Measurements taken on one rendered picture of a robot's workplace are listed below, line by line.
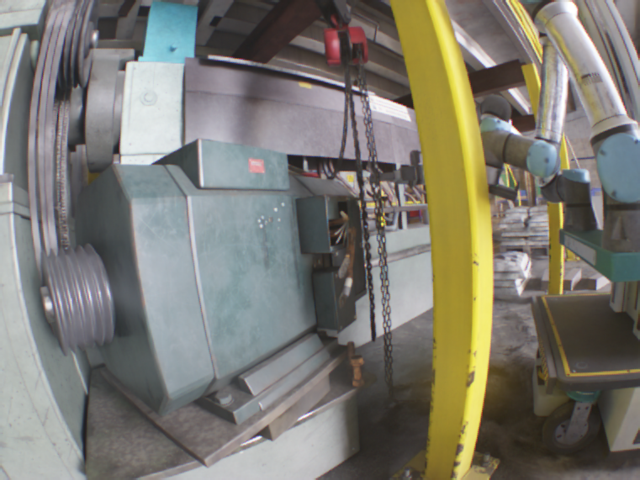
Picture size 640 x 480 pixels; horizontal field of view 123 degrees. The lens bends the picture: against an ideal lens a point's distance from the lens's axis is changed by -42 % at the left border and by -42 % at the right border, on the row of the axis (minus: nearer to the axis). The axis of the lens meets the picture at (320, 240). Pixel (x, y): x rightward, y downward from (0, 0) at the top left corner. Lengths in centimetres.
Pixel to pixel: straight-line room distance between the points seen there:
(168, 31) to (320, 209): 117
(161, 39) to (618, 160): 158
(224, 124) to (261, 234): 80
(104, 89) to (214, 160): 76
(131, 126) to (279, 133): 67
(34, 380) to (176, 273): 40
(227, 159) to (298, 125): 97
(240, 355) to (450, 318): 40
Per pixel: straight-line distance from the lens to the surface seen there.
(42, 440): 78
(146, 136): 126
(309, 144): 151
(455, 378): 65
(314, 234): 66
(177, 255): 47
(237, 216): 55
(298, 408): 67
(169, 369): 48
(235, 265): 54
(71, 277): 55
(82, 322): 56
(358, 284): 95
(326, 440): 87
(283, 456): 80
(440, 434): 76
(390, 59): 267
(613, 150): 60
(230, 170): 55
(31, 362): 68
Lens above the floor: 71
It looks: 4 degrees down
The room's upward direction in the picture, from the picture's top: 6 degrees counter-clockwise
